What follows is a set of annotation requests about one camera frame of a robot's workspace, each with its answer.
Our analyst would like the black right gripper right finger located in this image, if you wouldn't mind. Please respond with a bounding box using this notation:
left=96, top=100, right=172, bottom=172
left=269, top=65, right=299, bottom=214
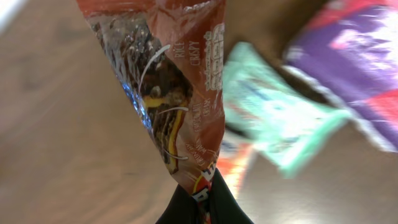
left=209, top=169, right=254, bottom=224

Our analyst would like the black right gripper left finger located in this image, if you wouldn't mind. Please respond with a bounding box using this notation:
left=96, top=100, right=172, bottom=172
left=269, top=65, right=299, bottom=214
left=155, top=185, right=199, bottom=224

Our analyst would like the orange tissue pack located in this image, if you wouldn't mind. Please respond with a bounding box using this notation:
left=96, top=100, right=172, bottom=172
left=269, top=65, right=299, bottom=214
left=216, top=131, right=254, bottom=199

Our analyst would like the teal wet wipes pack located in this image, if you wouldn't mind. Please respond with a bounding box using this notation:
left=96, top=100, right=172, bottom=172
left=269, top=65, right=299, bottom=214
left=223, top=42, right=349, bottom=179

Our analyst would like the brown red snack bar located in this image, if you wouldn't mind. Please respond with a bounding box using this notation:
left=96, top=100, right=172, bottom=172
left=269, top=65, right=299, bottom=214
left=78, top=0, right=226, bottom=223

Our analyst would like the red and purple snack pack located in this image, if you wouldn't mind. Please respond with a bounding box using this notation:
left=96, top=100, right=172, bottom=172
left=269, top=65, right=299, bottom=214
left=285, top=0, right=397, bottom=152

